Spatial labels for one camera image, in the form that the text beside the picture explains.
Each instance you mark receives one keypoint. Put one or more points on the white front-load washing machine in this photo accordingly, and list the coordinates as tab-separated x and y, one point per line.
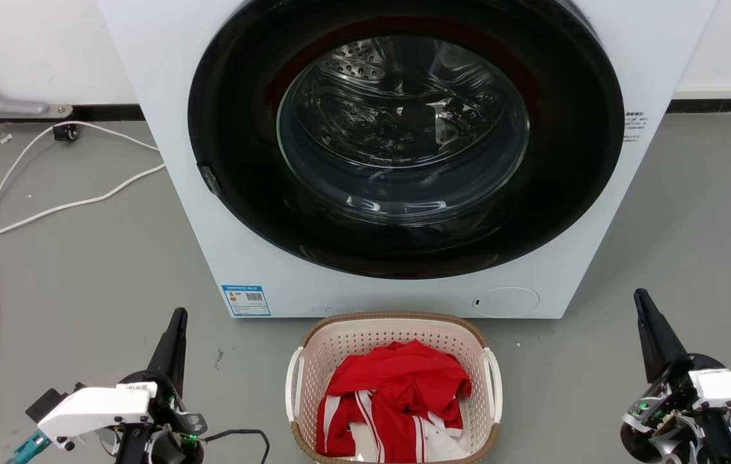
236	258

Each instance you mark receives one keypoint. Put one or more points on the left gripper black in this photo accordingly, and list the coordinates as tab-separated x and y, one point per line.
169	435

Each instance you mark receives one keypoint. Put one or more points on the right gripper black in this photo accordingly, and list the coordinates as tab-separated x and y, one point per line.
668	419

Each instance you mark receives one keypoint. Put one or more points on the blue energy label sticker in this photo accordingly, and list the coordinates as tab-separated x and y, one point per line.
246	301

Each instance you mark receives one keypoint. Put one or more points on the red garment with white stripes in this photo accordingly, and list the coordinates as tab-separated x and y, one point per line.
398	380

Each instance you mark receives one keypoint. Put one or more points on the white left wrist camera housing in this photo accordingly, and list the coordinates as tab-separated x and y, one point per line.
91	409

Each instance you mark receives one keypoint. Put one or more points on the round white filter cover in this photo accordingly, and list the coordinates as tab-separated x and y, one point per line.
506	302

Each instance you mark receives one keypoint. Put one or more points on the beige plastic laundry basket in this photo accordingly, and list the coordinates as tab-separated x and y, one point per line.
340	336

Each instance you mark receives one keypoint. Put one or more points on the small black floor plug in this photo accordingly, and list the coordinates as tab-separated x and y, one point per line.
66	132

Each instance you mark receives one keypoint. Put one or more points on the black round glass washer door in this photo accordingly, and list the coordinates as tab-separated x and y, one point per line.
243	96

